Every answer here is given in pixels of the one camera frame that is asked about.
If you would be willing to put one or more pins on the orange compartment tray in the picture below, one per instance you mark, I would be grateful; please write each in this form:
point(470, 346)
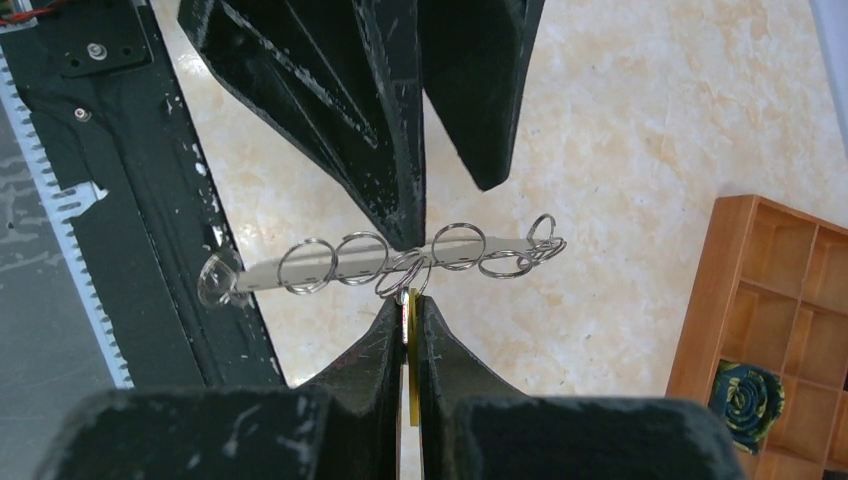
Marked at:
point(771, 291)

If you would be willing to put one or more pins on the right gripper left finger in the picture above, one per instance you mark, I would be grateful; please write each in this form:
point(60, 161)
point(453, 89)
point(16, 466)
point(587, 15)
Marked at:
point(344, 423)

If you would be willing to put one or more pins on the grey slotted cable duct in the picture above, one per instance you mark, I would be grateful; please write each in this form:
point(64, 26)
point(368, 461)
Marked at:
point(61, 206)

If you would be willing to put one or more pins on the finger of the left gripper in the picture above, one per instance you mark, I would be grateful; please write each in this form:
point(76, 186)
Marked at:
point(341, 81)
point(475, 59)

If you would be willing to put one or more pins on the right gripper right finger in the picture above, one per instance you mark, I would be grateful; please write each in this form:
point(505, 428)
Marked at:
point(475, 425)

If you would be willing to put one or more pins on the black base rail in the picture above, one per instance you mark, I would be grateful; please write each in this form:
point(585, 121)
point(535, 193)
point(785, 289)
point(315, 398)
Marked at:
point(108, 107)

